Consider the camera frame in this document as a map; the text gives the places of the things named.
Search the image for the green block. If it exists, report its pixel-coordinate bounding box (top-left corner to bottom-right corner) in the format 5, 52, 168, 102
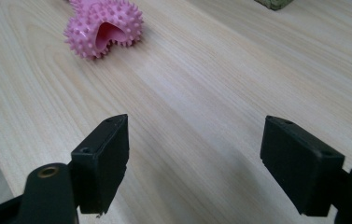
254, 0, 295, 11

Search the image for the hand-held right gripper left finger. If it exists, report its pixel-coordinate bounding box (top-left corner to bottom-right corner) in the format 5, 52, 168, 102
70, 113, 130, 216

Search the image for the pink spiky rubber toy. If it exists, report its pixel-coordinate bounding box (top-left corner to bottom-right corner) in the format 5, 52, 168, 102
63, 0, 145, 60

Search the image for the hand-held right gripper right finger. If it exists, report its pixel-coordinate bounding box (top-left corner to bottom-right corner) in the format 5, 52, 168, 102
260, 115, 346, 217

